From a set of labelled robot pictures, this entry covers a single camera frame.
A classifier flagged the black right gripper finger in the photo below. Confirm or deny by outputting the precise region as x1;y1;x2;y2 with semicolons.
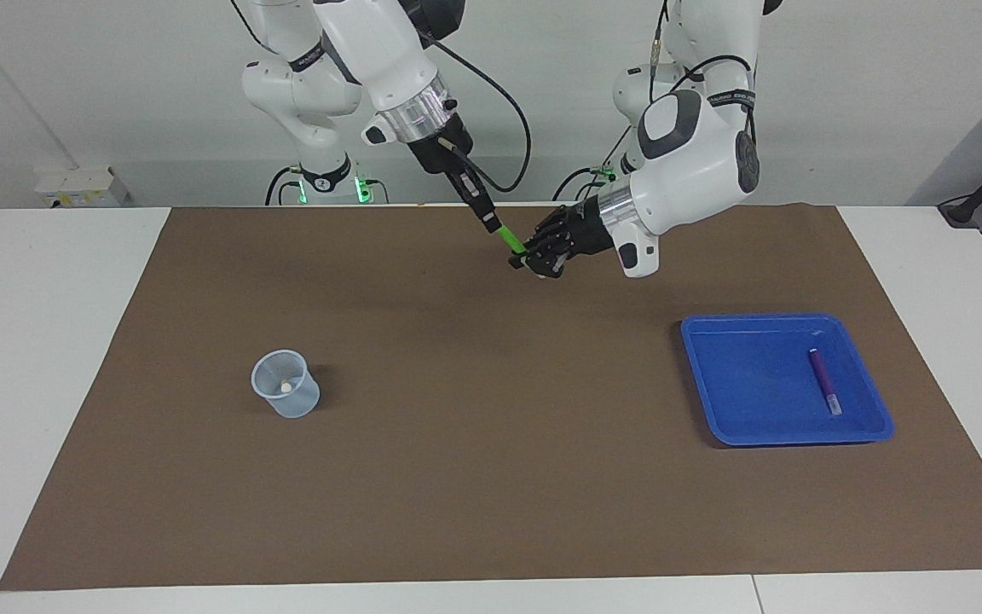
448;162;502;233

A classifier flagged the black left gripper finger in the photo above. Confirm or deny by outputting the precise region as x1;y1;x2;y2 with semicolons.
508;247;573;279
529;209;577;250

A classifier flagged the green pen white cap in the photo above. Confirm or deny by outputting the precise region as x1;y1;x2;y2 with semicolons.
495;223;533;259

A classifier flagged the purple pen white cap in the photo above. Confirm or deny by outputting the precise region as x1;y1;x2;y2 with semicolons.
808;347;844;417

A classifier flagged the blue plastic tray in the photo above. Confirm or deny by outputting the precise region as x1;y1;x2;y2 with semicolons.
680;312;895;448

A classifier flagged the brown table mat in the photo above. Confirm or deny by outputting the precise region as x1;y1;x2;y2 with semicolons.
0;202;982;592

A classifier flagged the translucent plastic cup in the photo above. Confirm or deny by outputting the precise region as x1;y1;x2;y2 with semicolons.
251;349;321;420

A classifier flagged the white power strip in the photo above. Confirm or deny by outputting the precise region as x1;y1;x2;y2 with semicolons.
35;166;130;209

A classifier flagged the black left base cable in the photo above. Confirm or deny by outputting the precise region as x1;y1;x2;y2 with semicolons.
552;128;637;203

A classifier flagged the black base cable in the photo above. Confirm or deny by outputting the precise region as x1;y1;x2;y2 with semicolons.
265;166;303;206
552;128;637;203

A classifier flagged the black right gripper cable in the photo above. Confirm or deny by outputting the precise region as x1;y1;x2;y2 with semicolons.
419;26;534;194

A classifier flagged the black right base cable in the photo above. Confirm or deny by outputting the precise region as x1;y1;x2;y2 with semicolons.
265;166;303;206

